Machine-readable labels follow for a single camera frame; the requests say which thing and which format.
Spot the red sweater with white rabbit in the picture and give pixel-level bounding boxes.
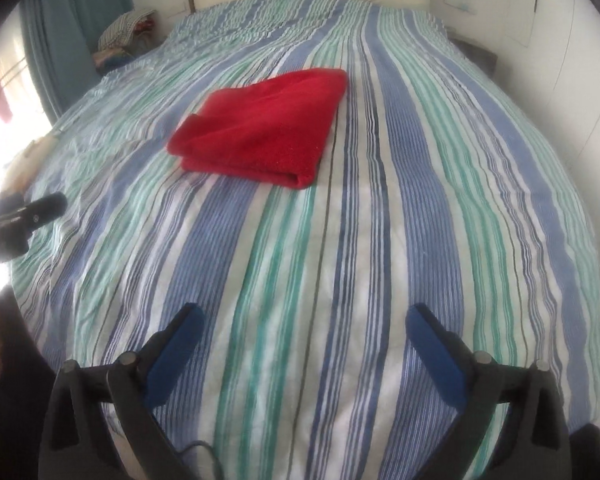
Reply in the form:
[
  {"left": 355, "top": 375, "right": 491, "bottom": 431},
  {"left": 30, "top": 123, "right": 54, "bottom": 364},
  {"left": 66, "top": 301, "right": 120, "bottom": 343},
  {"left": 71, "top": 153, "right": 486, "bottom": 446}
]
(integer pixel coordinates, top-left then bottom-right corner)
[{"left": 166, "top": 67, "right": 350, "bottom": 191}]

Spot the black cable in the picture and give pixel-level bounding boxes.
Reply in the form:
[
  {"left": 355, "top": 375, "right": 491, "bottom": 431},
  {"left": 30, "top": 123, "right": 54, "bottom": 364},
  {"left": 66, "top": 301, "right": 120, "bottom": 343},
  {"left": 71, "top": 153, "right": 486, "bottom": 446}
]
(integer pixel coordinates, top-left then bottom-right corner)
[{"left": 177, "top": 440, "right": 223, "bottom": 480}]

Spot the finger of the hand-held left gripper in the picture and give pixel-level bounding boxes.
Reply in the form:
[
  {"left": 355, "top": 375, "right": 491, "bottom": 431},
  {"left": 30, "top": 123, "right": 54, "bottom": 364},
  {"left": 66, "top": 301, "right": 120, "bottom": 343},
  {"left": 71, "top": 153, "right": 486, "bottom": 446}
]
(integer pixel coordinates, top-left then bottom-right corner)
[{"left": 22, "top": 192, "right": 69, "bottom": 227}]

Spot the striped bed sheet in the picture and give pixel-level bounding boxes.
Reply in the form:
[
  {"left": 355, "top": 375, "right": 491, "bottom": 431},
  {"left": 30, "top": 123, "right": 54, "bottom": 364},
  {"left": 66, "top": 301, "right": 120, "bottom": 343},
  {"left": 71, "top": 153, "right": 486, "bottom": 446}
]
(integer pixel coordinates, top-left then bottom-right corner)
[{"left": 11, "top": 0, "right": 600, "bottom": 480}]

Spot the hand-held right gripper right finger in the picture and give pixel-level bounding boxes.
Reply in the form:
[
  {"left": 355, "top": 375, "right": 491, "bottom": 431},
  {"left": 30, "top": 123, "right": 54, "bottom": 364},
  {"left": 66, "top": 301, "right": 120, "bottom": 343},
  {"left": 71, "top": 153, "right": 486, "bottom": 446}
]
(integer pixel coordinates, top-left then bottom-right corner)
[{"left": 405, "top": 302, "right": 573, "bottom": 480}]

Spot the patterned cushion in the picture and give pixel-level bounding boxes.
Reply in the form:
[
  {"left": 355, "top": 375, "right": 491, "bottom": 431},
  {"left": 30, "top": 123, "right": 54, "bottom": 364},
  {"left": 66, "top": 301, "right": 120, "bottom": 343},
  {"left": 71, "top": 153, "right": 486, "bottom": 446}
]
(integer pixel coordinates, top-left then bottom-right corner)
[{"left": 9, "top": 135, "right": 57, "bottom": 188}]

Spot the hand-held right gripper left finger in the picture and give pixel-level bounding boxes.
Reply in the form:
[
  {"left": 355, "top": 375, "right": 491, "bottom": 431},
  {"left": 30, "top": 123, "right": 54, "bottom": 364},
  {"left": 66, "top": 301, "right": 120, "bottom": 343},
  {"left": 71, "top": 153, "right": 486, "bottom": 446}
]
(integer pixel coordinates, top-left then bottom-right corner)
[{"left": 40, "top": 302, "right": 206, "bottom": 480}]

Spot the blue curtain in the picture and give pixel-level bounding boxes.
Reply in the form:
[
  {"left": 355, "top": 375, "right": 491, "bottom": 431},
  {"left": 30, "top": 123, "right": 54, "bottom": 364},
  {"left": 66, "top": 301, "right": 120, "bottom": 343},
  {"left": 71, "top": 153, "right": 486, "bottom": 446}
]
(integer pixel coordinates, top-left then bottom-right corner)
[{"left": 17, "top": 0, "right": 133, "bottom": 123}]

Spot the pile of clothes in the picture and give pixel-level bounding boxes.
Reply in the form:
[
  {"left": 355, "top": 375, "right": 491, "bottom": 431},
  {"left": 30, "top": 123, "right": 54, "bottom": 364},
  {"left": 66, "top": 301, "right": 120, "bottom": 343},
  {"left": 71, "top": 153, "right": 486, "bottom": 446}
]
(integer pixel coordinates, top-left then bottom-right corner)
[{"left": 92, "top": 9, "right": 158, "bottom": 70}]

